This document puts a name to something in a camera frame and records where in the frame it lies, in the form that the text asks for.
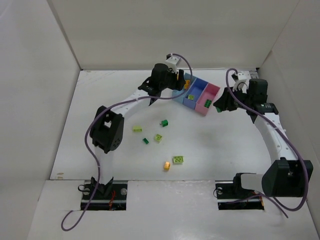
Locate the light green small lego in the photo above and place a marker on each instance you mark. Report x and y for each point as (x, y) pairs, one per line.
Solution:
(158, 138)

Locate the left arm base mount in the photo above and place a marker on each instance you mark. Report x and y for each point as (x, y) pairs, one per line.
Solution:
(108, 197)

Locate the yellow rounded lego brick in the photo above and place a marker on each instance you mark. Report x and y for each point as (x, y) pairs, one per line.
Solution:
(187, 84)

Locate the green lego plate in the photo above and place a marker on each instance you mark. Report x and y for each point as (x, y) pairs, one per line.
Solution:
(207, 103)

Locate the dark green lego brick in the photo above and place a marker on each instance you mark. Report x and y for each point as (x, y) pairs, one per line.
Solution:
(164, 123)

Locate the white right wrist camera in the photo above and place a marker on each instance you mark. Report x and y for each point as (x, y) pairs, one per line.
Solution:
(240, 80)

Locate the pale green lego tile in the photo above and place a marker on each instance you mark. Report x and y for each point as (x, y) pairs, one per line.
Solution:
(191, 97)

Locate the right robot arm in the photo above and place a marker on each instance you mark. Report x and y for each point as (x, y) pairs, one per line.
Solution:
(286, 175)

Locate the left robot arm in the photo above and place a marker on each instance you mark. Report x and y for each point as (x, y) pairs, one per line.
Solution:
(105, 133)

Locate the pink container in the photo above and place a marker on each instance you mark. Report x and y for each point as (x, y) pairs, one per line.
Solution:
(210, 92)

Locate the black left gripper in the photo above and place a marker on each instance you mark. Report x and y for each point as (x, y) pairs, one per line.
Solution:
(180, 78)

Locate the aluminium rail right side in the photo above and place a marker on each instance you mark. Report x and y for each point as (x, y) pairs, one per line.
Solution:
(254, 74)

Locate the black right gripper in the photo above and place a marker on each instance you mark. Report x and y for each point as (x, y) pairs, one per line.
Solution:
(227, 100)

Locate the light green studded lego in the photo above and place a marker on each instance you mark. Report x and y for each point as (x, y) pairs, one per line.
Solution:
(178, 160)

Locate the purple blue container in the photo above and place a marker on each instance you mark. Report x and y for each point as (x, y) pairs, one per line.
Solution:
(196, 89)

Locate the light green curved lego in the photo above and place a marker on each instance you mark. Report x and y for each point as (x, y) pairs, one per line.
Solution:
(137, 129)

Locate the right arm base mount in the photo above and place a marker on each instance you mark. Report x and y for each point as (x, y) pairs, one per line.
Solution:
(230, 195)

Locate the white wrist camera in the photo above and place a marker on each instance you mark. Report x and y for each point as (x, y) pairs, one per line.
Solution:
(172, 61)
(240, 80)

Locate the light blue container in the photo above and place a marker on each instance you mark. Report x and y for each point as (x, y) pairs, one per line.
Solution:
(182, 93)

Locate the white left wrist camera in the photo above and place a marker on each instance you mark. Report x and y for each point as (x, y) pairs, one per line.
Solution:
(172, 61)

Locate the orange small lego brick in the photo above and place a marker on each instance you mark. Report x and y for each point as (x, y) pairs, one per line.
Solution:
(167, 166)

